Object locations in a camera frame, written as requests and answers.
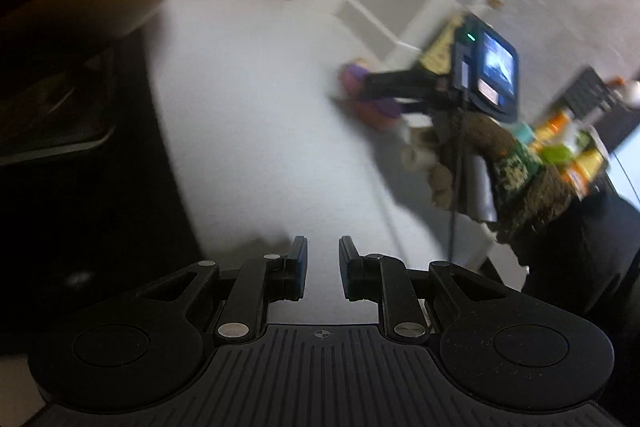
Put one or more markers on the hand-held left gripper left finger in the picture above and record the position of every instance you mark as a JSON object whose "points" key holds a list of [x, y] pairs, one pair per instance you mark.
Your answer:
{"points": [[300, 262]]}

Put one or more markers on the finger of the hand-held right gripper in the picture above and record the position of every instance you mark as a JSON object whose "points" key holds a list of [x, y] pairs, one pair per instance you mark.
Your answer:
{"points": [[400, 82], [417, 107]]}

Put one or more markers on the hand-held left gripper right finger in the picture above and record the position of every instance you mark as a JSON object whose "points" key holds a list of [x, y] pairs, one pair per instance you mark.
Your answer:
{"points": [[346, 262]]}

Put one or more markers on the purple plastic packet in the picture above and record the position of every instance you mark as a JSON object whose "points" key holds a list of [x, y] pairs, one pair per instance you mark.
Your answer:
{"points": [[380, 114]]}

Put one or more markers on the person's right forearm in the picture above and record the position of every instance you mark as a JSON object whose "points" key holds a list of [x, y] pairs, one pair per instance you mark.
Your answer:
{"points": [[575, 257]]}

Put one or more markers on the person's right hand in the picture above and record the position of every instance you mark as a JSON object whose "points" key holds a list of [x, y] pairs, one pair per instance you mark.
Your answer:
{"points": [[445, 179]]}

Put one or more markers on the orange detergent bottle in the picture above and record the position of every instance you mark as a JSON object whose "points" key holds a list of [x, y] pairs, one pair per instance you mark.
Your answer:
{"points": [[552, 127]]}

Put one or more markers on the green and white bag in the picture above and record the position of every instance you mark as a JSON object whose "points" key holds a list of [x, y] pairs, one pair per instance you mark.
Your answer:
{"points": [[557, 154]]}

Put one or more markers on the yellow bottle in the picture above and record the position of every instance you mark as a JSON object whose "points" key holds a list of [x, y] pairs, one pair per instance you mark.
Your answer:
{"points": [[585, 167]]}

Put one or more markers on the black gas stove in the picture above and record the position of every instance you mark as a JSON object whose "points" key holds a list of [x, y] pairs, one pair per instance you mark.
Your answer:
{"points": [[75, 187]]}

